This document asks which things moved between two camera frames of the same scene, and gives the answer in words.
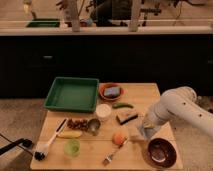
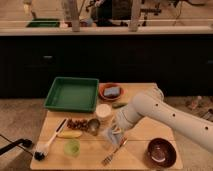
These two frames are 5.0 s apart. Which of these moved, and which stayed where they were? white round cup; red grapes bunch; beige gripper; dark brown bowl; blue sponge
Moved: beige gripper
Stayed: red grapes bunch; dark brown bowl; blue sponge; white round cup
